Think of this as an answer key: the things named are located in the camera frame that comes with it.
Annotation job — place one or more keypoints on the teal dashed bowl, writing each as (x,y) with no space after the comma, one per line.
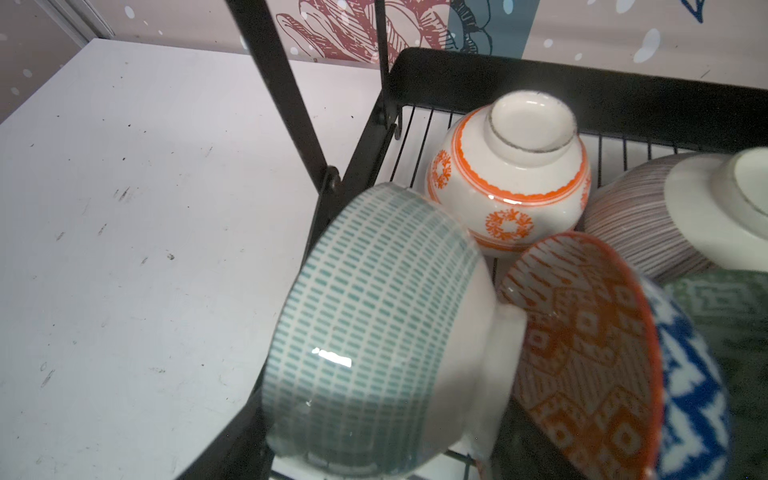
(392,344)

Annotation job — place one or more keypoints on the orange floral bowl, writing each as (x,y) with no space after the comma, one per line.
(513,172)

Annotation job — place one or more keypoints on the red blue patterned bowl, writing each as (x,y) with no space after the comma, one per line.
(612,370)

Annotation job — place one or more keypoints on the pink striped bowl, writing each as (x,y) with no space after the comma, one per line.
(686,213)

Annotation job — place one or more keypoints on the green patterned bowl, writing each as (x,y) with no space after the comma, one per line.
(729,309)

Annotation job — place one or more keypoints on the black wire dish rack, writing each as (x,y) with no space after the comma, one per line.
(624,121)

